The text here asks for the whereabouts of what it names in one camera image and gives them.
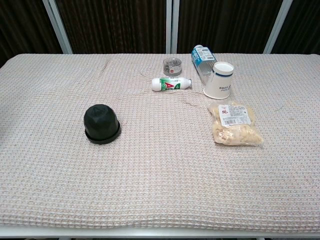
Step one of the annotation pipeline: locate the white paper cup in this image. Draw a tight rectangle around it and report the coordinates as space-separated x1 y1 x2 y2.
202 61 235 99

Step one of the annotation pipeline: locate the beige waffle tablecloth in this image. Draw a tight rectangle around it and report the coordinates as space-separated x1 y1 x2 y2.
0 52 320 232

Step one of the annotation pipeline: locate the grey aluminium frame post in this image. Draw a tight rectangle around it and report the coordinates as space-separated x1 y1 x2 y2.
263 0 294 54
41 0 74 55
165 0 180 54

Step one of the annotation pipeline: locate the clear bag of snacks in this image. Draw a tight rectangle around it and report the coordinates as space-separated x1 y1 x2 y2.
206 99 265 147

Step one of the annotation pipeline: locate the clear blue-label water bottle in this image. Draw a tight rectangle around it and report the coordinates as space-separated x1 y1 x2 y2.
190 44 218 87

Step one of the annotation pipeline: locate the black upside-down bowl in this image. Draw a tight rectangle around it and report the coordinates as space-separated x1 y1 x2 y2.
83 103 121 145

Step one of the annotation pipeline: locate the small white green-label bottle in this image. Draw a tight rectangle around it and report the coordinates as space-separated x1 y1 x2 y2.
151 77 193 92

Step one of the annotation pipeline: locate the round clear pin box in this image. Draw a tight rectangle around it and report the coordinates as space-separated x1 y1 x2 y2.
162 57 183 77

